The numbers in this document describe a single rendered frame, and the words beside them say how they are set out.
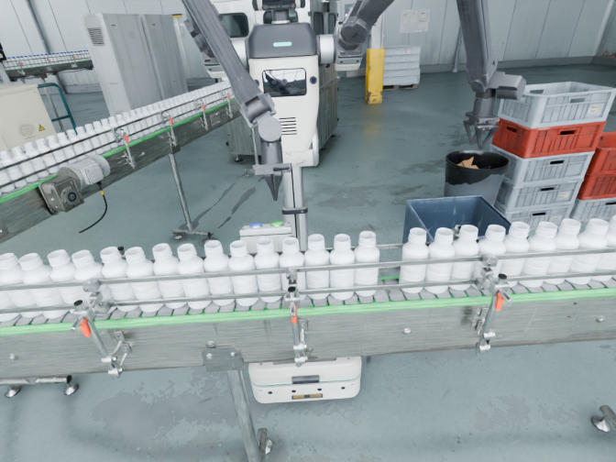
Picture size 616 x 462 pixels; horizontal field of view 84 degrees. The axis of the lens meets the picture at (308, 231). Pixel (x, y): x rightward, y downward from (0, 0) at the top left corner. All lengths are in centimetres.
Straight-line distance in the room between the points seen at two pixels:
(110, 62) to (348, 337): 613
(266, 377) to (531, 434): 119
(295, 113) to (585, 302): 99
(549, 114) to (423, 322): 232
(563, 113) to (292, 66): 227
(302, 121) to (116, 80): 554
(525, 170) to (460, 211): 156
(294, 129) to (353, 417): 132
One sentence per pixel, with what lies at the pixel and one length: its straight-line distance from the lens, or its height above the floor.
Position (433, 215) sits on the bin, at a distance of 155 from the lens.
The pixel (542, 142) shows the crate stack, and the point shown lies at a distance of 309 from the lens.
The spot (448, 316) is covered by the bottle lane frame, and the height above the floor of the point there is 95.
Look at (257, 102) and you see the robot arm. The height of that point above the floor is 142.
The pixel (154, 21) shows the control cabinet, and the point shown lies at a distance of 743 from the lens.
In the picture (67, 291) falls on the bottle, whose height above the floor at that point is 108.
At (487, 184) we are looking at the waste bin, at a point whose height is 51.
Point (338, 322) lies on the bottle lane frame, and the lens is 88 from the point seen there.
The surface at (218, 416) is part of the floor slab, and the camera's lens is 192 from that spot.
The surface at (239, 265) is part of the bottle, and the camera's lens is 80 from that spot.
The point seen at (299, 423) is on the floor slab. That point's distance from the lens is 183.
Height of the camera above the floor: 158
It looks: 31 degrees down
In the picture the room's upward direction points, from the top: 3 degrees counter-clockwise
